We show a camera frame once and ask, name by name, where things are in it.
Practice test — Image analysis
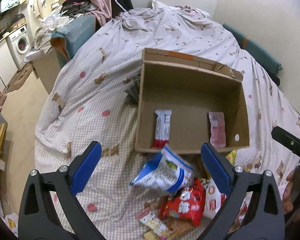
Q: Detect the white red pompom bag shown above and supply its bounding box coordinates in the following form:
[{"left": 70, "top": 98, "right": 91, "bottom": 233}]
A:
[{"left": 203, "top": 178, "right": 226, "bottom": 219}]

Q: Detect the red snack bag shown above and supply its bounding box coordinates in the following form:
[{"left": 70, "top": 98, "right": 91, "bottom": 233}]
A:
[{"left": 158, "top": 178, "right": 206, "bottom": 227}]

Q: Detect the blue white snack bag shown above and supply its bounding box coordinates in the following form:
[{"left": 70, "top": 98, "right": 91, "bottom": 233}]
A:
[{"left": 129, "top": 144, "right": 194, "bottom": 196}]

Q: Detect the beige wafer bar packet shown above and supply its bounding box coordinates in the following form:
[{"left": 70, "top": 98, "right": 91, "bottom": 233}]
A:
[{"left": 135, "top": 207, "right": 170, "bottom": 237}]

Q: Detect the right hand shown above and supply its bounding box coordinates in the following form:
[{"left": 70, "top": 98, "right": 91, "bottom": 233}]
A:
[{"left": 282, "top": 170, "right": 300, "bottom": 220}]

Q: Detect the yellow chip bag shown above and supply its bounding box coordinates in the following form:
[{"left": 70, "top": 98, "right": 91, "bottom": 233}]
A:
[{"left": 226, "top": 150, "right": 237, "bottom": 166}]

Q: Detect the pink snack packet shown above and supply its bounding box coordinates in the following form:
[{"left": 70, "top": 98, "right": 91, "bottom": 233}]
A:
[{"left": 209, "top": 112, "right": 226, "bottom": 148}]

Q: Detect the tan cookie packet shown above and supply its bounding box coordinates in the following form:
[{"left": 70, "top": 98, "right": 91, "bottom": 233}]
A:
[{"left": 142, "top": 217, "right": 193, "bottom": 240}]

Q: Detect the brown cardboard box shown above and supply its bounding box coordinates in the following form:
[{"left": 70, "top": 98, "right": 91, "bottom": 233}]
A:
[{"left": 135, "top": 48, "right": 250, "bottom": 154}]

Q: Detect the patterned bed duvet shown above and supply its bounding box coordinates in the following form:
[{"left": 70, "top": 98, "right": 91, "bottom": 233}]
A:
[{"left": 34, "top": 7, "right": 300, "bottom": 239}]

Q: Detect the white red snack bar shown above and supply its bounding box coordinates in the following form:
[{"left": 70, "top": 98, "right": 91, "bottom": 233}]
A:
[{"left": 152, "top": 109, "right": 172, "bottom": 148}]

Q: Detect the brown floor mat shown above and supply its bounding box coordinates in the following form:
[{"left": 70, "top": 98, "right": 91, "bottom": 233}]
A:
[{"left": 4, "top": 63, "right": 32, "bottom": 94}]

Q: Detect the white washing machine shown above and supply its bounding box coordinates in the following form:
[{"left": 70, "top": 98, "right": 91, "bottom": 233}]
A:
[{"left": 5, "top": 25, "right": 31, "bottom": 71}]

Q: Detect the teal mattress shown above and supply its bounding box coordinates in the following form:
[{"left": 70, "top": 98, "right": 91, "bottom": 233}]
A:
[{"left": 50, "top": 15, "right": 96, "bottom": 62}]

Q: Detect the pile of clothes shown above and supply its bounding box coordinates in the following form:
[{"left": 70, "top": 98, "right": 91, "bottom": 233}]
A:
[{"left": 60, "top": 0, "right": 96, "bottom": 18}]

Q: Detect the teal pillow by wall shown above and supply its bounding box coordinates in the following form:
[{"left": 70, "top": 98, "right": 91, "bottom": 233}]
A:
[{"left": 223, "top": 23, "right": 283, "bottom": 76}]

